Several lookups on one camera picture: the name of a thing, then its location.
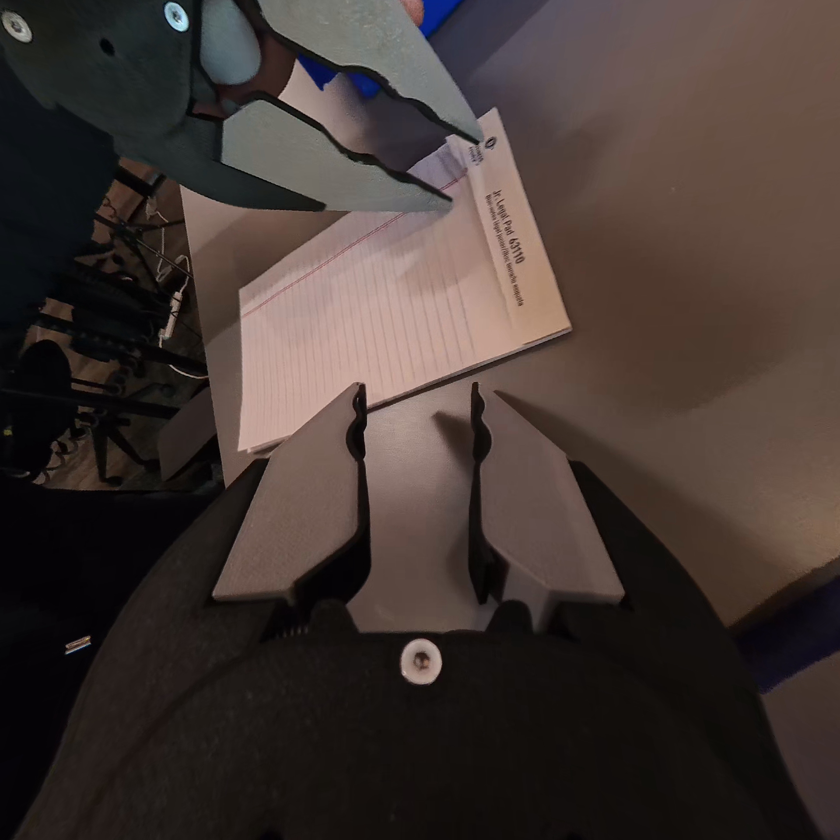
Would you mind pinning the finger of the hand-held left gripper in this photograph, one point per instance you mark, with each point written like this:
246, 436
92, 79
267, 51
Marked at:
367, 46
295, 164

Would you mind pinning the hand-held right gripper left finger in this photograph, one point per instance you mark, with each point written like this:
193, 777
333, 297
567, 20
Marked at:
295, 525

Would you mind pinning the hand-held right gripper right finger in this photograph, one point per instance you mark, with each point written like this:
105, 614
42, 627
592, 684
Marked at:
551, 525

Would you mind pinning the large blue plastic bin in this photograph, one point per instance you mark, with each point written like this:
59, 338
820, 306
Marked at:
459, 10

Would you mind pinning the white lined legal pad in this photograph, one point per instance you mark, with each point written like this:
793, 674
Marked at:
394, 315

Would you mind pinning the narrow blue plastic bin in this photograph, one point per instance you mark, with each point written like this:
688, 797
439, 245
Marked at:
800, 630

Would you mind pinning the grey desk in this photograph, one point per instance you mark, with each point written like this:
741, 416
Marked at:
656, 262

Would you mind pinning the person's left hand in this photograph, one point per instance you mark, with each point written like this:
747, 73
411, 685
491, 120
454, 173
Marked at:
413, 8

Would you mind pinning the grey chair armrest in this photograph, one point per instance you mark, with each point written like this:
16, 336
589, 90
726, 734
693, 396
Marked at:
190, 439

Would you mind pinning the black chair base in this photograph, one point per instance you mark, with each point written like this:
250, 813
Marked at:
111, 439

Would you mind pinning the black stand legs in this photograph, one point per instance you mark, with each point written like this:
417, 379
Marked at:
98, 328

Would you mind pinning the person's dark clothing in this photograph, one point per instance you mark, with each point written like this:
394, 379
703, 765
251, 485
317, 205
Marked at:
65, 722

